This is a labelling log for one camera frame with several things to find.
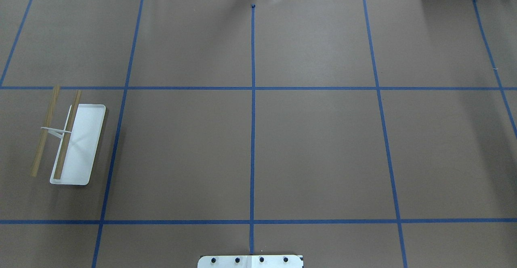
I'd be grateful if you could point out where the white towel rack base tray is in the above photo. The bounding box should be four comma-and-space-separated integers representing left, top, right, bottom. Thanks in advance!
49, 103, 106, 186

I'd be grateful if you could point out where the inner wooden rack bar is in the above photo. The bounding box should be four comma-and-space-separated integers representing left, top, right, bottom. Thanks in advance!
53, 90, 82, 180

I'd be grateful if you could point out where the wooden rack bar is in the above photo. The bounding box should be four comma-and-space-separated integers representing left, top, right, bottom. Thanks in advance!
30, 85, 61, 177
53, 90, 82, 180

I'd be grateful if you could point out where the outer wooden rack bar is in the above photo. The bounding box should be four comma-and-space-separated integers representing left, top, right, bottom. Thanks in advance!
30, 85, 61, 177

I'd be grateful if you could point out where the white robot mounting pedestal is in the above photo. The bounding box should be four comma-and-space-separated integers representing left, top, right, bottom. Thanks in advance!
197, 255, 304, 268

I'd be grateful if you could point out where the white rack bracket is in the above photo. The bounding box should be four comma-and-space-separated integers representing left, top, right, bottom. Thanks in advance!
41, 127, 71, 140

